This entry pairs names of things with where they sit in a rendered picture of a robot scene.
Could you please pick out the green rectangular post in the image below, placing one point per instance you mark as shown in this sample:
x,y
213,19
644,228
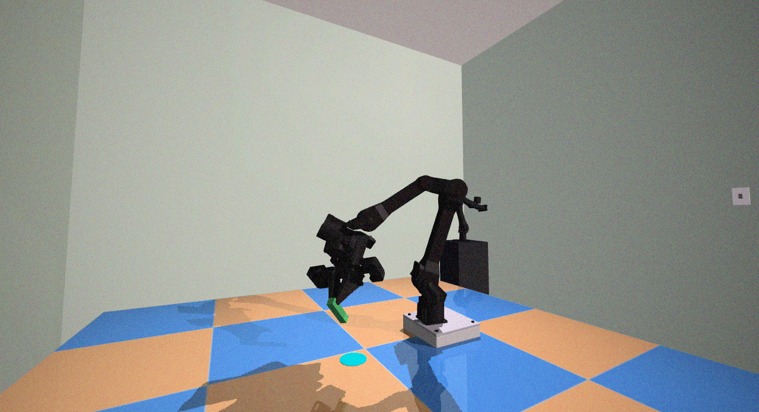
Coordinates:
x,y
337,310

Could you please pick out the cyan circle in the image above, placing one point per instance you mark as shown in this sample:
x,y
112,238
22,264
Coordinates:
x,y
353,359

